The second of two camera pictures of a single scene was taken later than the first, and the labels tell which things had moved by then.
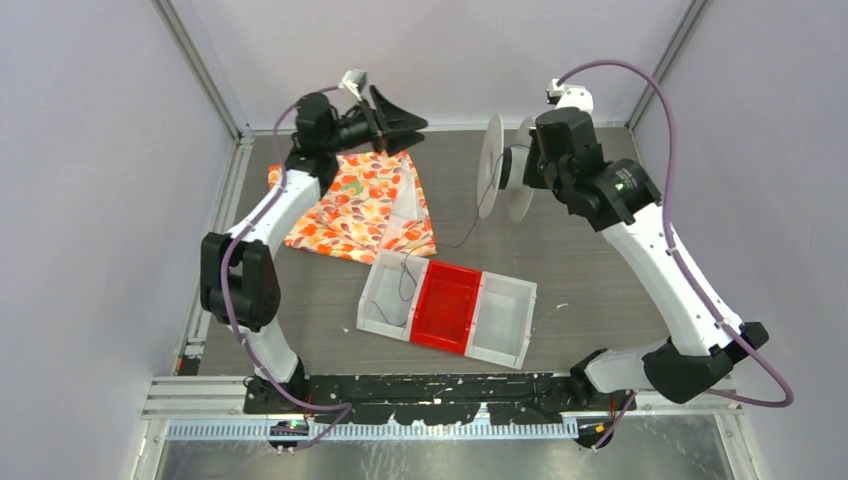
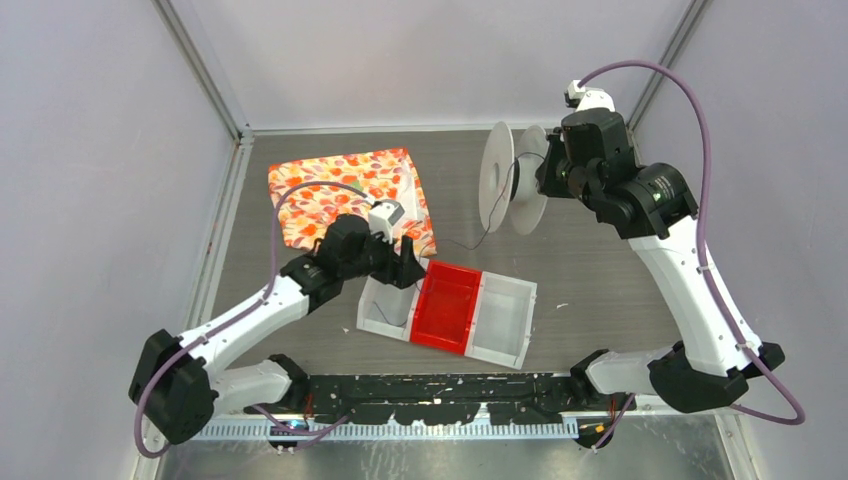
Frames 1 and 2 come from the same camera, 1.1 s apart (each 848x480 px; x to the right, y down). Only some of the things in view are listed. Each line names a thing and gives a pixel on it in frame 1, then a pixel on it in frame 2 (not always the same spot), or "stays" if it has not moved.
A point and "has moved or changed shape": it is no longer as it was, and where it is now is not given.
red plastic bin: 445,307 stays
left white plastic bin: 389,300 stays
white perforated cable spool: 500,168 has moved or changed shape
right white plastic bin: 502,320 stays
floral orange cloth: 372,202 stays
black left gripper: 397,125 to 399,270
